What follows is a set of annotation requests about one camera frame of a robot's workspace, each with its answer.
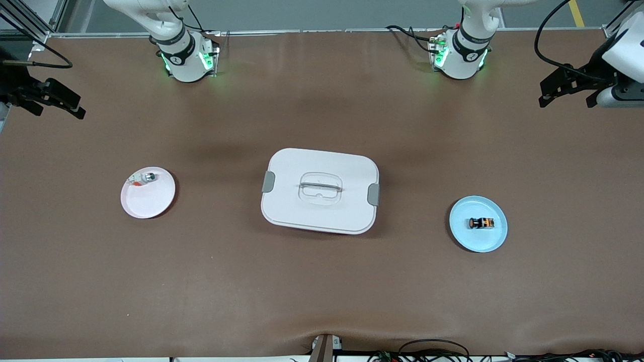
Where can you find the black and orange push-button switch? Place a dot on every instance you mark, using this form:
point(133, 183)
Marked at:
point(481, 222)

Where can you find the pink round plate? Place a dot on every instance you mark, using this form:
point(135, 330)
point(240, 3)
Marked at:
point(148, 198)

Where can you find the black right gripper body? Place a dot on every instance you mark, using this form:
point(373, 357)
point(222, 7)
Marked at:
point(15, 84)

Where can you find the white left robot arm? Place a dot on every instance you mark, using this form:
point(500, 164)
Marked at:
point(465, 55)

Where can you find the white and green push-button switch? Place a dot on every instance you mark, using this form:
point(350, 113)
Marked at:
point(146, 177)

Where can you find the small metal table bracket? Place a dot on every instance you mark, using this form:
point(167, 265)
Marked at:
point(324, 348)

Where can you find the white lidded box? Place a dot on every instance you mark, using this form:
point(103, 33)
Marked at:
point(322, 211)

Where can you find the aluminium table edge rail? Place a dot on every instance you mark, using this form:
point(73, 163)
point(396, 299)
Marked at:
point(327, 31)

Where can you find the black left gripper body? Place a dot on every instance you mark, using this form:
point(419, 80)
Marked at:
point(592, 72)

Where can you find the light blue round plate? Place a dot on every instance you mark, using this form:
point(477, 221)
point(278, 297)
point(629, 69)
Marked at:
point(478, 241)

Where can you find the aluminium frame profile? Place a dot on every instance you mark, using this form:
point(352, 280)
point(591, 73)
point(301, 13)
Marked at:
point(30, 22)
point(624, 17)

